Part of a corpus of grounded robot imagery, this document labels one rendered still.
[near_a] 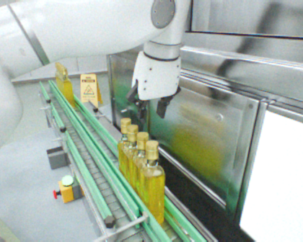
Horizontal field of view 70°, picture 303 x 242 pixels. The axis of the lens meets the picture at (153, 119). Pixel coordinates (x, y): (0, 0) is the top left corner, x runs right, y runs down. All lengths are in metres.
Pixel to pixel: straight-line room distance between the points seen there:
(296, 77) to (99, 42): 0.32
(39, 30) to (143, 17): 0.13
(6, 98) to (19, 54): 0.06
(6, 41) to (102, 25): 0.11
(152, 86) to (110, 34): 0.19
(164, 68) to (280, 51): 0.22
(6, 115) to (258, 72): 0.42
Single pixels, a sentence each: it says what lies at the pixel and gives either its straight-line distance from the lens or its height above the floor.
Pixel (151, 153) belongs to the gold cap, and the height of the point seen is 1.14.
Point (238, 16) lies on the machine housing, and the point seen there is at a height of 1.47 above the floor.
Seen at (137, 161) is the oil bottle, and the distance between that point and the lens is 0.66.
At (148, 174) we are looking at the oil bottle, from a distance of 0.61.
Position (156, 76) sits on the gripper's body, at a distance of 0.46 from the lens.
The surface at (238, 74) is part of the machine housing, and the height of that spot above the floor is 1.36.
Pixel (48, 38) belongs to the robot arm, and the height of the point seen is 1.44.
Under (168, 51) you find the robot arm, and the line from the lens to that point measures 0.44.
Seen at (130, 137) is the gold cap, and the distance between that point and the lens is 0.68.
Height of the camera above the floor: 1.46
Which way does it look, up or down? 24 degrees down
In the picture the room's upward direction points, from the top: straight up
